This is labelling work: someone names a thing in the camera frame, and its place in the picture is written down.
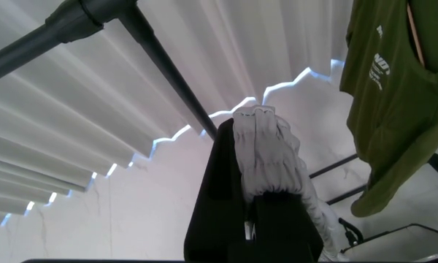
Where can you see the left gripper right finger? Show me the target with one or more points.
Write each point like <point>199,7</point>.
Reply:
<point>284,230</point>

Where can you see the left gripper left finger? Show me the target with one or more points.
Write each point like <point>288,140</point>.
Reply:
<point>219,219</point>

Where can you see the pale grey garment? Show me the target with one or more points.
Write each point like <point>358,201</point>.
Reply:
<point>266,157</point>

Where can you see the green long-sleeved shirt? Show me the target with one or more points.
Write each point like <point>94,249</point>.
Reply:
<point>398,120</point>

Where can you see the pink clothes hanger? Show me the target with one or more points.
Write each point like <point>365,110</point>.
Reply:
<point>416,40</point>

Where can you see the black clothes rack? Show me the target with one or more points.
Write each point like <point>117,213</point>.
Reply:
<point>76,18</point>

